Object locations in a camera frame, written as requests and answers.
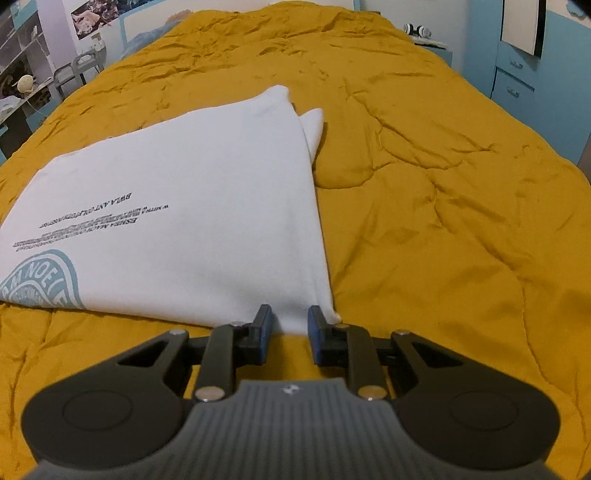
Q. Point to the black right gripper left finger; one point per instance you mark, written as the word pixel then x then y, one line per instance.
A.
pixel 131 405

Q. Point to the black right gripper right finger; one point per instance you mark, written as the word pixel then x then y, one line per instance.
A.
pixel 456 408

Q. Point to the white printed t-shirt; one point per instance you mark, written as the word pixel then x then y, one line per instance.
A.
pixel 199 219

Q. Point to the mustard yellow bed quilt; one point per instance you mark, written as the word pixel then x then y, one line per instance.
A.
pixel 441 213

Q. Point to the blue white bookshelf desk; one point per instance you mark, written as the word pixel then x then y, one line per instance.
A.
pixel 23 51

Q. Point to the round cream plush toy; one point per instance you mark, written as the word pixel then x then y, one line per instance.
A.
pixel 26 84

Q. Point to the grey metal chair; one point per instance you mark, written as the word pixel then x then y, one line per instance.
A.
pixel 93 59

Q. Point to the blue white wardrobe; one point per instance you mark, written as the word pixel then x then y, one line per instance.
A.
pixel 533 59

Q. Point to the blue white nightstand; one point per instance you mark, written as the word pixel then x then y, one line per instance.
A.
pixel 422 36

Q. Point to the blue pillow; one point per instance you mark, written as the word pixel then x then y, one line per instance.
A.
pixel 144 39

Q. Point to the anime wall posters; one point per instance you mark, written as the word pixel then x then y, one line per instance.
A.
pixel 93 14

